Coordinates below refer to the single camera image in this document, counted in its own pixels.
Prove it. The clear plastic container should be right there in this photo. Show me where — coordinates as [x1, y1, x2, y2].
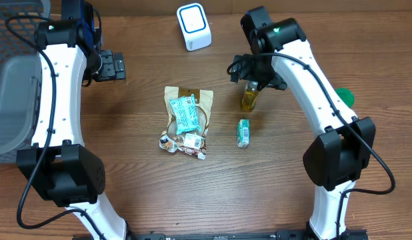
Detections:
[241, 81, 259, 112]

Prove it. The brown Pantree snack packet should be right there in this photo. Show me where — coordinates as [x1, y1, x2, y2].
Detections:
[162, 86, 213, 137]

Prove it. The teal small carton box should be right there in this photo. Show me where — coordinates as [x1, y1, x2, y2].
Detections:
[236, 119, 250, 148]

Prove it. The green lid spice jar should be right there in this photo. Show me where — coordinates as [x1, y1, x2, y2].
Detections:
[335, 88, 355, 108]

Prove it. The teal white snack packet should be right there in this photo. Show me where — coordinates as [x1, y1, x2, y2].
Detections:
[169, 94, 201, 135]

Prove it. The brown white snack wrapper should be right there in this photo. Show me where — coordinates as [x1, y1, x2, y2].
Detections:
[159, 131, 207, 160]

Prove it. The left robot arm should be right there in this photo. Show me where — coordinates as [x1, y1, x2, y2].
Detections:
[16, 0, 131, 239]

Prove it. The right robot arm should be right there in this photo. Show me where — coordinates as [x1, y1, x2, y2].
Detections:
[227, 6, 376, 239]

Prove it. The white barcode scanner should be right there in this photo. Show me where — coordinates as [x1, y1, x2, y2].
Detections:
[176, 3, 212, 51]

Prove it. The grey plastic mesh basket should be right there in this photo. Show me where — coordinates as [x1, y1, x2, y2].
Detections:
[0, 0, 51, 164]

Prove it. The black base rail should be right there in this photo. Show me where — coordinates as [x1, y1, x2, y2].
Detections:
[126, 230, 369, 240]

